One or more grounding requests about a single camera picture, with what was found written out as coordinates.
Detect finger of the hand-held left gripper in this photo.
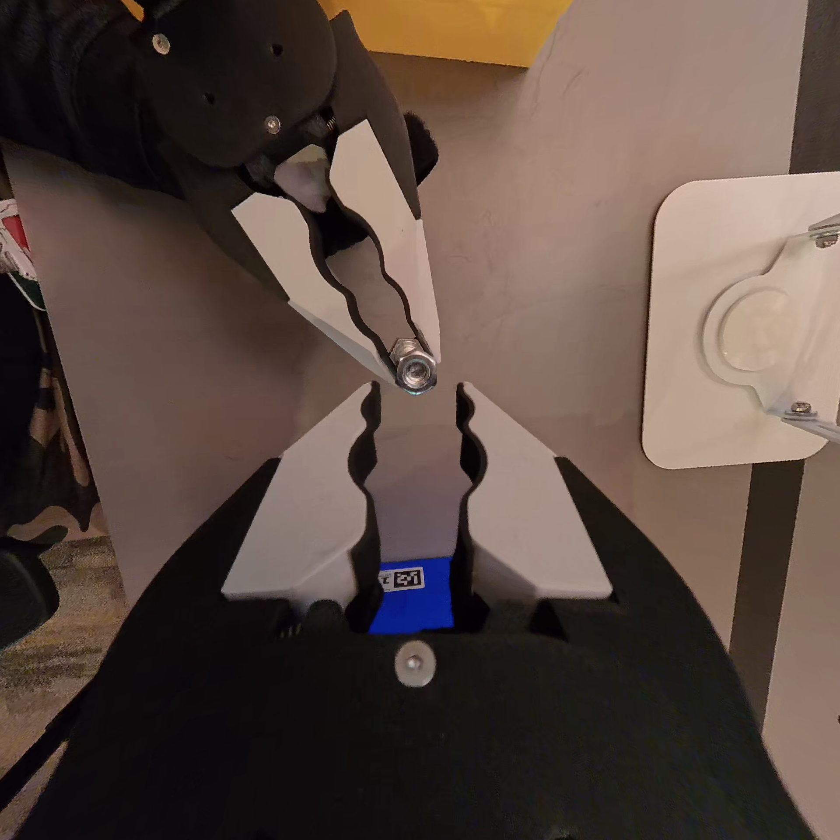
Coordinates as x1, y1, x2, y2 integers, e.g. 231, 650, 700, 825
231, 192, 399, 387
327, 120, 442, 363

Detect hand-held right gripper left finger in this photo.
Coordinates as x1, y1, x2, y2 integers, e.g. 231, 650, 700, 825
222, 382, 385, 632

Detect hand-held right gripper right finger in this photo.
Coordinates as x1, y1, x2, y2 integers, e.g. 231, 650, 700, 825
453, 382, 614, 632

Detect silver hex bolt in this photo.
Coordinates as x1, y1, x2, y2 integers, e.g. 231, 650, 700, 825
388, 336, 434, 393
395, 354, 439, 396

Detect blue storage bin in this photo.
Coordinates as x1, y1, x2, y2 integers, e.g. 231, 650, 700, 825
369, 556, 455, 635

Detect yellow storage bin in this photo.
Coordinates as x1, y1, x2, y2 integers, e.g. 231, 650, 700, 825
125, 0, 576, 68

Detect person's left hand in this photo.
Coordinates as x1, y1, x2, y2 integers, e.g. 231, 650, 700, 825
0, 0, 193, 199

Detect dark table slot cover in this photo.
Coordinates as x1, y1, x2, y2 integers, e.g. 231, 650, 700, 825
728, 0, 840, 736

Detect white board stand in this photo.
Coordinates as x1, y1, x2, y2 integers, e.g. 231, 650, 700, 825
642, 172, 840, 471

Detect person's camouflage trousers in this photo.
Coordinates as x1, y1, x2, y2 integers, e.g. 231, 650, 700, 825
0, 315, 101, 547

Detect person's black shoe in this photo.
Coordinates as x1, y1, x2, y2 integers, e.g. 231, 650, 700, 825
0, 538, 61, 651

